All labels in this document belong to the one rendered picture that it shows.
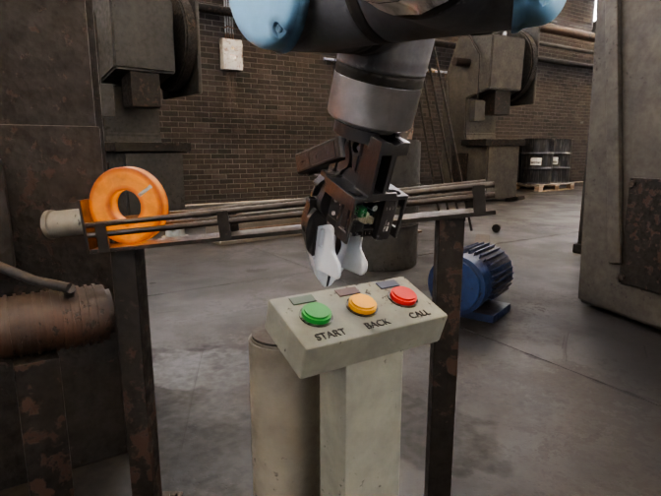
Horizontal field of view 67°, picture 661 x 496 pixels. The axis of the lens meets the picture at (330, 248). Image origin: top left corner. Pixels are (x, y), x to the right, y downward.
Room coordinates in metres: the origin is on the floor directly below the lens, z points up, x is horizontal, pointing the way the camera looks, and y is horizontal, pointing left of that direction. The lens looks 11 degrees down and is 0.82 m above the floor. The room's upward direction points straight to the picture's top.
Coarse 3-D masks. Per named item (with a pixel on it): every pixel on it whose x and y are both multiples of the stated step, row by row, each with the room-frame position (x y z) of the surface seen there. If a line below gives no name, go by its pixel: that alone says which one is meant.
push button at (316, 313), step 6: (306, 306) 0.63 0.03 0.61; (312, 306) 0.64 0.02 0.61; (318, 306) 0.64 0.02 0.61; (324, 306) 0.64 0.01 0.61; (306, 312) 0.62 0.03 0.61; (312, 312) 0.62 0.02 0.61; (318, 312) 0.63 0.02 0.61; (324, 312) 0.63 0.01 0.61; (330, 312) 0.64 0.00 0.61; (306, 318) 0.62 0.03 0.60; (312, 318) 0.62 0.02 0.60; (318, 318) 0.62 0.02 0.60; (324, 318) 0.62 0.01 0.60; (330, 318) 0.63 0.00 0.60; (318, 324) 0.62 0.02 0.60
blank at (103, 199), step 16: (112, 176) 1.00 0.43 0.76; (128, 176) 1.00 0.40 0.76; (144, 176) 1.00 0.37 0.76; (96, 192) 1.01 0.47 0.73; (112, 192) 1.00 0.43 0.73; (144, 192) 1.00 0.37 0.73; (160, 192) 1.00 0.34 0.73; (96, 208) 1.01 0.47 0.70; (112, 208) 1.01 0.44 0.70; (144, 208) 1.00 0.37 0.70; (160, 208) 0.99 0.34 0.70; (128, 224) 1.00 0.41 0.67; (144, 224) 1.00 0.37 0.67; (160, 224) 1.00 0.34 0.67; (128, 240) 1.00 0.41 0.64; (144, 240) 1.00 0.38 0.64
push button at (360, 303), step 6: (354, 294) 0.68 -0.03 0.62; (360, 294) 0.69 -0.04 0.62; (354, 300) 0.67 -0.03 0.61; (360, 300) 0.67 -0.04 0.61; (366, 300) 0.67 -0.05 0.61; (372, 300) 0.68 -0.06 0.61; (354, 306) 0.66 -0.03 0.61; (360, 306) 0.66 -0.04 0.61; (366, 306) 0.66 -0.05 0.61; (372, 306) 0.66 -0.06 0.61; (360, 312) 0.66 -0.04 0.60; (366, 312) 0.66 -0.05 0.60; (372, 312) 0.66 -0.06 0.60
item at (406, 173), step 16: (416, 144) 3.43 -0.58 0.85; (400, 160) 3.33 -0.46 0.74; (416, 160) 3.43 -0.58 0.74; (400, 176) 3.33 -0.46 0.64; (416, 176) 3.44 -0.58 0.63; (416, 208) 3.46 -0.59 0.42; (400, 224) 3.34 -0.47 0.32; (416, 224) 3.44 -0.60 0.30; (368, 240) 3.32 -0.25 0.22; (384, 240) 3.31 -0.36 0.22; (400, 240) 3.34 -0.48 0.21; (416, 240) 3.48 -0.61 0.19; (368, 256) 3.32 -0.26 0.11; (384, 256) 3.30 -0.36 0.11; (400, 256) 3.34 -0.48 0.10; (416, 256) 3.50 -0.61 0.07
